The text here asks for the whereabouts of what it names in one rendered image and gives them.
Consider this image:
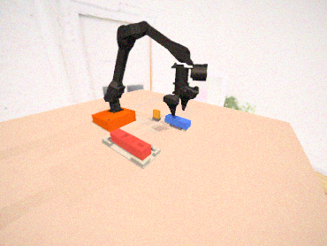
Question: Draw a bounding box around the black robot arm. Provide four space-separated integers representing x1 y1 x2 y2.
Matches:
103 20 208 113

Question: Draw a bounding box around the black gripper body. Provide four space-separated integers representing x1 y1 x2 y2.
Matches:
163 80 190 104

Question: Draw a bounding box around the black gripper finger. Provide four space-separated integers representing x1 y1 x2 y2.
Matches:
166 103 179 116
180 96 190 111

